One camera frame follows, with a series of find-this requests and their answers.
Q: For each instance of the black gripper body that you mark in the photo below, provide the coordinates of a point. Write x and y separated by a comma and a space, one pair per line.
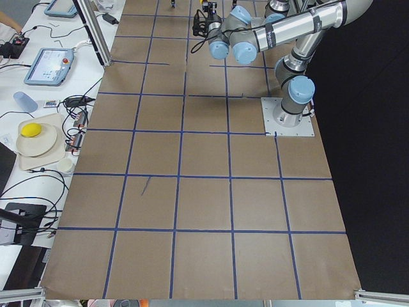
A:
208, 18

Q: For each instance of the black power adapter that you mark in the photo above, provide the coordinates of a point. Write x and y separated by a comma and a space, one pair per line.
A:
110, 19

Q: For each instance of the blue teach pendant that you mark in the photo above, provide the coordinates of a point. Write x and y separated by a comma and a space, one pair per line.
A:
50, 67
61, 8

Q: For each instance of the small remote control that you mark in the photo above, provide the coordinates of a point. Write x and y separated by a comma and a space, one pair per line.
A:
51, 103

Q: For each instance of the black electronics box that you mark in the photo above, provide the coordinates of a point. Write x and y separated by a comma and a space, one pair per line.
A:
14, 49

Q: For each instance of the light blue cup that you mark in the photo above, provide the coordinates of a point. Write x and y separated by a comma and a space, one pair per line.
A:
26, 103

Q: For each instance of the white paper cup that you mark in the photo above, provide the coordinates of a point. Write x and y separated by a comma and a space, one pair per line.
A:
66, 166

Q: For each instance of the yellow lemon toy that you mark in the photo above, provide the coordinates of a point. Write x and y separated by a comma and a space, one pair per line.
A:
31, 130

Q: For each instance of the beige plate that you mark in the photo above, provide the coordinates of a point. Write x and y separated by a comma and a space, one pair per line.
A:
37, 145

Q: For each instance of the beige tray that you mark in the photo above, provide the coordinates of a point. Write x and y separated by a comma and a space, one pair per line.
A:
55, 154

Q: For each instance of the aluminium frame post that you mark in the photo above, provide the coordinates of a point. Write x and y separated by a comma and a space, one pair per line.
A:
94, 31

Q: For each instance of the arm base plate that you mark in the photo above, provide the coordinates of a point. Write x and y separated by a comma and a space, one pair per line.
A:
279, 123

